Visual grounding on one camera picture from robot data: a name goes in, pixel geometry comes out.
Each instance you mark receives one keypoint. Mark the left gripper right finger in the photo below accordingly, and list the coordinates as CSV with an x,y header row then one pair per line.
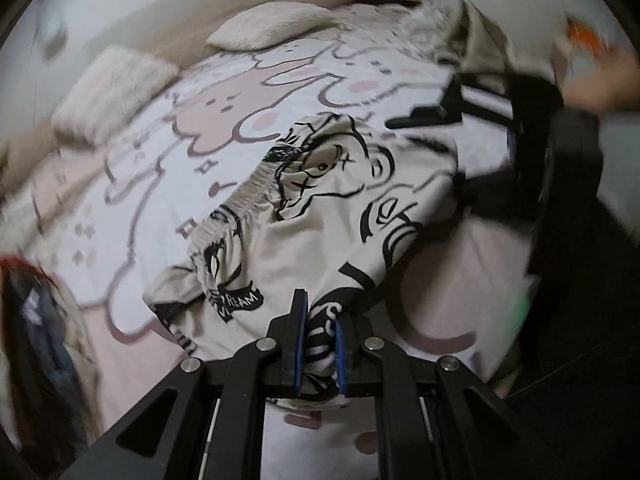
x,y
434,420

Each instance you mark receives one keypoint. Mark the bear pattern bed cover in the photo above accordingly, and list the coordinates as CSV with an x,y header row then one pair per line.
x,y
107,220

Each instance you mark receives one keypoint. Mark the right fluffy white pillow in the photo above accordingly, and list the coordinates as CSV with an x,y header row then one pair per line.
x,y
267,25

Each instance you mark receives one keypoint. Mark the beige graffiti print pants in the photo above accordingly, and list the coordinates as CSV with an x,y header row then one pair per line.
x,y
330,209

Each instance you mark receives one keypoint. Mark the stack of folded clothes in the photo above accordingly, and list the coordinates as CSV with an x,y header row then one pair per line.
x,y
49,370

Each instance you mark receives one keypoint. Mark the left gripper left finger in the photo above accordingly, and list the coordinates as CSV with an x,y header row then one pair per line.
x,y
204,420

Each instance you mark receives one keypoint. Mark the fluffy white pillow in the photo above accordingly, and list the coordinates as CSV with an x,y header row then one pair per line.
x,y
110,92
267,25

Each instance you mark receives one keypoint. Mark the left fluffy white pillow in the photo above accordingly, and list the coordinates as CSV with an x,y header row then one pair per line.
x,y
110,92

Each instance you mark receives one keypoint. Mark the person right hand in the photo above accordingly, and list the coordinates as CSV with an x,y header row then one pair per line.
x,y
612,87

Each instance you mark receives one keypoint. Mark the beige long bolster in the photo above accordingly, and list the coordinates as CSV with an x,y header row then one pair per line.
x,y
33,87

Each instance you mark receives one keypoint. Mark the crumpled olive garment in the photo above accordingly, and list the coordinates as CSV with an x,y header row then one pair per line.
x,y
473,44

